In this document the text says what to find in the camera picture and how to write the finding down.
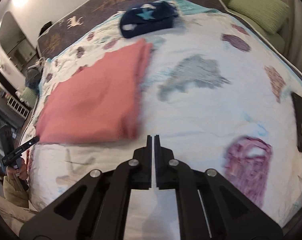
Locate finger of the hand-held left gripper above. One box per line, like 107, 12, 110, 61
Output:
15, 136, 40, 153

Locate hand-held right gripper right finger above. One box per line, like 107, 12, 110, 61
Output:
155, 135, 284, 240

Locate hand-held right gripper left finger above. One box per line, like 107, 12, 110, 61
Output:
19, 135, 153, 240

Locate pink long-sleeved shirt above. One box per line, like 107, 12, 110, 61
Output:
36, 39, 153, 144

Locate grey clothes pile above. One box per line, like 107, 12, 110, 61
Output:
25, 65, 45, 90

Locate person's left hand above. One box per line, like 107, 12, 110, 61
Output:
6, 158, 29, 182

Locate white rack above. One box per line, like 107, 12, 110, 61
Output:
6, 96, 32, 120

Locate green cushion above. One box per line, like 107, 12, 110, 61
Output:
21, 87, 39, 108

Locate beige trousers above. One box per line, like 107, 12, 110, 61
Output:
0, 175, 42, 230

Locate seashell-print quilt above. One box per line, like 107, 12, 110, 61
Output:
21, 0, 302, 230

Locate black garment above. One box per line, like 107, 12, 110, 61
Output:
40, 21, 53, 34

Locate navy star-print garment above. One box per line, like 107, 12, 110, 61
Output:
119, 1, 179, 39

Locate deer-print mattress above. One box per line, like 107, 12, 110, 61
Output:
36, 0, 302, 100

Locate large green pillow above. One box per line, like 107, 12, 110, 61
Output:
228, 0, 291, 35

